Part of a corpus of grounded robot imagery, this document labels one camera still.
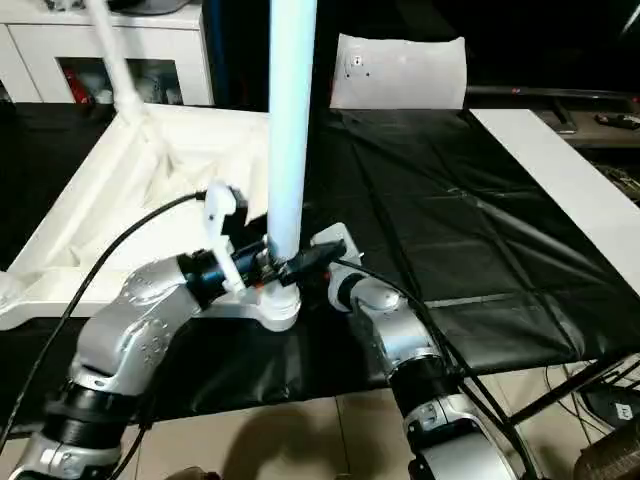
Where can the white plastic table top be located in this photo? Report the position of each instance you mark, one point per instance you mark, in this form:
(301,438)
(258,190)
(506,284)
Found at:
(125,165)

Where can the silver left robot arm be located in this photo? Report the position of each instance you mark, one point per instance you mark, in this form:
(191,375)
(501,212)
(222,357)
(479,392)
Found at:
(130,320)

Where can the black mat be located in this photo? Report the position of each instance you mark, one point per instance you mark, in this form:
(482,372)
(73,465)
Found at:
(475,225)

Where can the red bottle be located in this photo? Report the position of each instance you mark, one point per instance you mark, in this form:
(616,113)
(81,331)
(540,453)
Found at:
(77,87)

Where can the white cabinet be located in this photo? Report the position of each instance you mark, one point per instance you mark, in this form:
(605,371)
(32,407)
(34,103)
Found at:
(150,35)

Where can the white flat board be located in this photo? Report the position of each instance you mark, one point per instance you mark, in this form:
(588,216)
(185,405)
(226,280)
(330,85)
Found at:
(550,160)

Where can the black router with label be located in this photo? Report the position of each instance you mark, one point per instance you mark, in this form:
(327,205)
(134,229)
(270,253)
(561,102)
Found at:
(615,407)

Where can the black remote control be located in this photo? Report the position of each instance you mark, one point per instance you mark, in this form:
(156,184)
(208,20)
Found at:
(620,120)

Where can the dark textured bundle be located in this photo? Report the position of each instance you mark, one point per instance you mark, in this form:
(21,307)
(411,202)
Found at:
(610,465)

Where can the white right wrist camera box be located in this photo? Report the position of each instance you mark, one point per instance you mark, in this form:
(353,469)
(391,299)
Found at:
(345,235)

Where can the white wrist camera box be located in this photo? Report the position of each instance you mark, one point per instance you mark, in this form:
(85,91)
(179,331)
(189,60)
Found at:
(345,235)
(217,205)

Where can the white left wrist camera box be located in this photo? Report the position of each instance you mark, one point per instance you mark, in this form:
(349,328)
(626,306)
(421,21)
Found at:
(217,205)

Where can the black metal table frame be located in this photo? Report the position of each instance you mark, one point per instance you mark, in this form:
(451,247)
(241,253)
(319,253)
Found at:
(565,387)

